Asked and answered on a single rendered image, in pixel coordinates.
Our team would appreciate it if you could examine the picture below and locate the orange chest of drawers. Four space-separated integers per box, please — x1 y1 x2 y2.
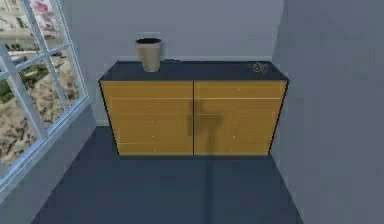
97 59 290 157

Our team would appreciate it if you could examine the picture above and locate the beige bin with black rim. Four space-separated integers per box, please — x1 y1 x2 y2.
135 37 163 73

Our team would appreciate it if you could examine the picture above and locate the small grey metal cluster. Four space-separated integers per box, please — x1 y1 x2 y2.
248 61 270 74

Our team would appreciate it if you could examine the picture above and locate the white framed window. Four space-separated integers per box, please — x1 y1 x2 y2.
0 0 91 198

